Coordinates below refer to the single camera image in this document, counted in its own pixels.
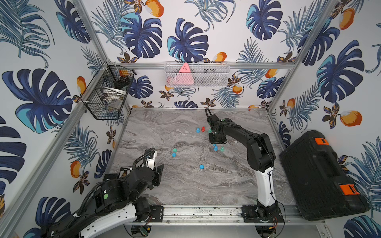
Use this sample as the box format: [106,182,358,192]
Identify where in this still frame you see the clear wall shelf basket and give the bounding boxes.
[164,62,230,88]

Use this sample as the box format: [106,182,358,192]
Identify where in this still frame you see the black plastic tool case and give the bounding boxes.
[280,131,370,221]

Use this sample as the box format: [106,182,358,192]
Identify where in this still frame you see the black wire basket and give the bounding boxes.
[80,61,137,120]

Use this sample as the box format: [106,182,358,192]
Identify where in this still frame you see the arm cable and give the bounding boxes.
[131,148,156,170]
[205,107,216,124]

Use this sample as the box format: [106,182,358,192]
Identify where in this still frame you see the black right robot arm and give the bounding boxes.
[207,115,285,223]

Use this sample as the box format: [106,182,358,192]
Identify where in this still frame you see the pink triangular object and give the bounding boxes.
[174,62,194,86]

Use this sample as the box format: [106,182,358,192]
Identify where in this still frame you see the black card with labels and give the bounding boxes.
[119,166,132,179]

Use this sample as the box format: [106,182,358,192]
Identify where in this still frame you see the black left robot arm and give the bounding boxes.
[41,165,164,238]

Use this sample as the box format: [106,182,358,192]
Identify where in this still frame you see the white items in wire basket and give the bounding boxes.
[101,87,127,111]

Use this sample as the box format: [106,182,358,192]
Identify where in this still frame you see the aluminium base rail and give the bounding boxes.
[124,204,325,226]

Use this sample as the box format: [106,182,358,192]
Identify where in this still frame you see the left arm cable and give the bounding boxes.
[131,148,156,170]

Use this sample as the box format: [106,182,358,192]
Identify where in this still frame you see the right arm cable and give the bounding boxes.
[205,107,216,124]

